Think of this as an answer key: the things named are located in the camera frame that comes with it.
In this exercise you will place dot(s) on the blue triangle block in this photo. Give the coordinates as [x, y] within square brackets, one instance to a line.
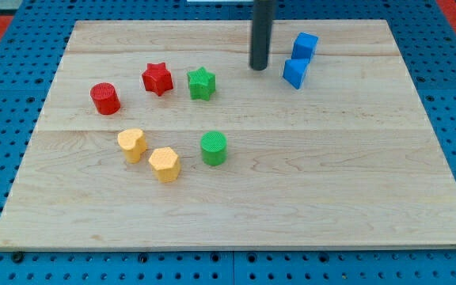
[294, 71]

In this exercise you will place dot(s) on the yellow heart block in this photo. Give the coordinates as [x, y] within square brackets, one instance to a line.
[133, 144]

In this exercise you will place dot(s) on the red cylinder block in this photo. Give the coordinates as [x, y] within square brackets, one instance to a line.
[105, 98]

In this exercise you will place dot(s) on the green cylinder block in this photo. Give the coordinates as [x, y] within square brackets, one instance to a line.
[213, 146]

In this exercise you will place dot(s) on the yellow hexagon block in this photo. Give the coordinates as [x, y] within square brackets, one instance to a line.
[165, 164]

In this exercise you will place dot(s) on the blue cube block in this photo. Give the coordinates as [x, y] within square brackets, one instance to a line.
[304, 46]

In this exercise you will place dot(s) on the green star block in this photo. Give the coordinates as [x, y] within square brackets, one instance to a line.
[201, 84]

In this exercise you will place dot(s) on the light wooden board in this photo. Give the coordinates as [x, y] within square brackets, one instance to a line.
[349, 161]

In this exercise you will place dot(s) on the red star block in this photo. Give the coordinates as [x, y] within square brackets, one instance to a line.
[157, 78]

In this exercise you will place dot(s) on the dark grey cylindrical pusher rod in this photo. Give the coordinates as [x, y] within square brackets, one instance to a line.
[261, 33]

